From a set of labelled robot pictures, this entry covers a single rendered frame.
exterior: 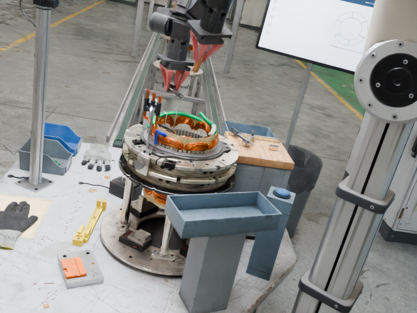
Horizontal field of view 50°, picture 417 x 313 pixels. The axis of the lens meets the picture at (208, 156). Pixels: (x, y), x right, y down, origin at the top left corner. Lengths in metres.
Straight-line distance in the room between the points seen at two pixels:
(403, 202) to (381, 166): 2.45
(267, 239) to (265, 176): 0.21
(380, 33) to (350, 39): 1.27
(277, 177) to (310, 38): 0.95
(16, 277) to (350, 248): 0.79
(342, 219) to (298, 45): 1.29
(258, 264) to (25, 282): 0.61
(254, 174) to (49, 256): 0.62
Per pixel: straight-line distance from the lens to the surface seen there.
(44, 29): 1.43
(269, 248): 1.27
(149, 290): 1.20
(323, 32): 2.17
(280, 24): 2.22
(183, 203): 1.05
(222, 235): 1.03
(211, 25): 1.10
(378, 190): 1.00
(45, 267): 1.25
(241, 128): 1.62
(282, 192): 1.22
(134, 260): 1.25
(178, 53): 1.30
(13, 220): 1.39
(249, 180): 1.37
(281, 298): 2.58
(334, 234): 1.05
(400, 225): 3.50
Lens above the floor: 1.55
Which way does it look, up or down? 23 degrees down
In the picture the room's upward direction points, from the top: 12 degrees clockwise
